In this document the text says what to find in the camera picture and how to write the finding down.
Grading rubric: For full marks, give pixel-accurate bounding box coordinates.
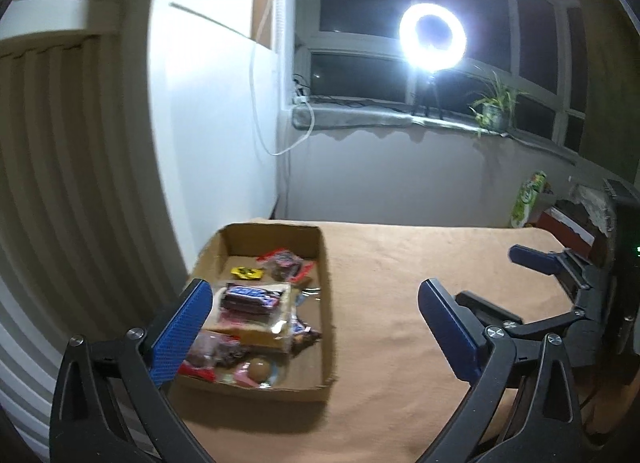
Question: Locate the small yellow candy packet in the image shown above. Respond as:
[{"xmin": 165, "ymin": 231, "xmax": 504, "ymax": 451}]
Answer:
[{"xmin": 230, "ymin": 266, "xmax": 264, "ymax": 281}]

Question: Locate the brown Snickers bar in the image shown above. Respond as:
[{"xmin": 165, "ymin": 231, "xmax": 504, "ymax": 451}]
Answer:
[{"xmin": 220, "ymin": 285, "xmax": 281, "ymax": 315}]

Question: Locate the black tripod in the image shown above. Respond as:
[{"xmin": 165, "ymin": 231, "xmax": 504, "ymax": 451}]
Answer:
[{"xmin": 411, "ymin": 72, "xmax": 444, "ymax": 120}]

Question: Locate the red clear snack packet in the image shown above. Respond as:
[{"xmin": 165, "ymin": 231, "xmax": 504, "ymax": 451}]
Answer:
[{"xmin": 178, "ymin": 330, "xmax": 247, "ymax": 383}]

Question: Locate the red clear date packet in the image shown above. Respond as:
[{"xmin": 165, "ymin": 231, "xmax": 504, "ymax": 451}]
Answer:
[{"xmin": 256, "ymin": 247, "xmax": 314, "ymax": 287}]

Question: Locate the white lace cloth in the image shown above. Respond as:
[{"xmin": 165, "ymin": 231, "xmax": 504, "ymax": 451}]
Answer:
[{"xmin": 570, "ymin": 184, "xmax": 615, "ymax": 238}]

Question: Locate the green white bag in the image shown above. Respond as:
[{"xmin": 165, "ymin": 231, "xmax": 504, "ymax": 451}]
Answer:
[{"xmin": 509, "ymin": 171, "xmax": 547, "ymax": 229}]

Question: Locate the potted spider plant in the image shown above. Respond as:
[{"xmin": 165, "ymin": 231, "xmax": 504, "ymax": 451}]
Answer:
[{"xmin": 469, "ymin": 70, "xmax": 527, "ymax": 134}]

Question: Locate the white cable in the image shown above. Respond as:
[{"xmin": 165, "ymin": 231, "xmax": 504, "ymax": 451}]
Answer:
[{"xmin": 249, "ymin": 37, "xmax": 317, "ymax": 158}]

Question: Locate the ring light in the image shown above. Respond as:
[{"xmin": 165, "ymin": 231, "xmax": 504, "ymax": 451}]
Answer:
[{"xmin": 399, "ymin": 3, "xmax": 468, "ymax": 74}]

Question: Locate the packaged sliced bread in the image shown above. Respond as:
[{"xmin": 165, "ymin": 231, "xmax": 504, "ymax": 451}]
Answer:
[{"xmin": 203, "ymin": 282, "xmax": 294, "ymax": 353}]

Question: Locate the brown cardboard box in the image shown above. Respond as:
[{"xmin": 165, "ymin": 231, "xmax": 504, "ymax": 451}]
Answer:
[{"xmin": 177, "ymin": 222, "xmax": 335, "ymax": 403}]

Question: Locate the grey windowsill cloth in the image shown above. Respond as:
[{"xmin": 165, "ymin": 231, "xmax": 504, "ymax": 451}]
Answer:
[{"xmin": 292, "ymin": 104, "xmax": 578, "ymax": 164}]

